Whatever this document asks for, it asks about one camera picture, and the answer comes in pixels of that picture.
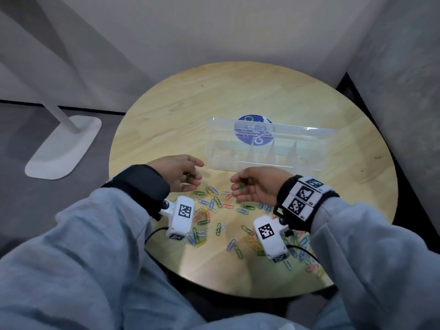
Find person's left forearm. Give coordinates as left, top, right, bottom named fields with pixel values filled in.
left=0, top=187, right=162, bottom=330

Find person's right forearm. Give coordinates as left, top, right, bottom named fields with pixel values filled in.
left=309, top=196, right=440, bottom=330

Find person's left hand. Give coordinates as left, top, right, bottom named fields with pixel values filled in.
left=146, top=154, right=205, bottom=193

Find clear plastic compartment box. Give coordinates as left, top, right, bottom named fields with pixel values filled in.
left=206, top=117, right=338, bottom=174

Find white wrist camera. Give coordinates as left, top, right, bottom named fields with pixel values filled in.
left=159, top=195, right=195, bottom=241
left=253, top=215, right=293, bottom=264

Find blue round sticker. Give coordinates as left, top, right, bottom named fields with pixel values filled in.
left=234, top=114, right=276, bottom=146

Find person's right hand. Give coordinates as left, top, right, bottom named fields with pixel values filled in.
left=230, top=166, right=295, bottom=207

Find black cable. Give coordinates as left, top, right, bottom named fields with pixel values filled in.
left=285, top=244, right=321, bottom=264
left=144, top=226, right=170, bottom=245

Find pile of coloured paper clips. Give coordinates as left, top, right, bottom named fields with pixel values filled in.
left=185, top=185, right=326, bottom=279

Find person's gray trousers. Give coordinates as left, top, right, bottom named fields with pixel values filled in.
left=131, top=251, right=348, bottom=330

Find white floor stand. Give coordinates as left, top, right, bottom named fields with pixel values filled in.
left=0, top=7, right=103, bottom=180

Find black wrist band with markers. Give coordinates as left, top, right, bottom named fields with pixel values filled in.
left=274, top=175, right=340, bottom=233

